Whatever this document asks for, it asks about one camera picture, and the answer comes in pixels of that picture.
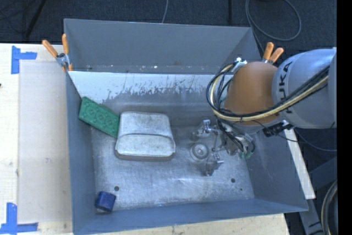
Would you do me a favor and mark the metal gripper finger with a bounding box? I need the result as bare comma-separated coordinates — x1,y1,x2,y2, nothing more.
192,119,219,140
203,152,225,177

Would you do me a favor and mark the clear round glass thing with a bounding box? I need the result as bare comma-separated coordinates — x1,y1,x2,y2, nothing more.
189,142,210,161

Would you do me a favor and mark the grey metal bin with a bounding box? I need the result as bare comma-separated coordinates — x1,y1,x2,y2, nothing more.
63,18,309,235

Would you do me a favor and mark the pale grey rounded box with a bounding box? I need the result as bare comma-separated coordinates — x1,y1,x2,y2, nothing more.
114,111,177,162

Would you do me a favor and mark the dark green flat block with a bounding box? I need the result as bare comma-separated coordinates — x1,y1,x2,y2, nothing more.
78,96,121,139

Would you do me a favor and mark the blue cup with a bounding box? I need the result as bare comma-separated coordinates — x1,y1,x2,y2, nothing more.
94,190,117,213

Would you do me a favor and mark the black cylinder on white bracket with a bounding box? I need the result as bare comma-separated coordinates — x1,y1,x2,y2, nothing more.
262,121,293,138

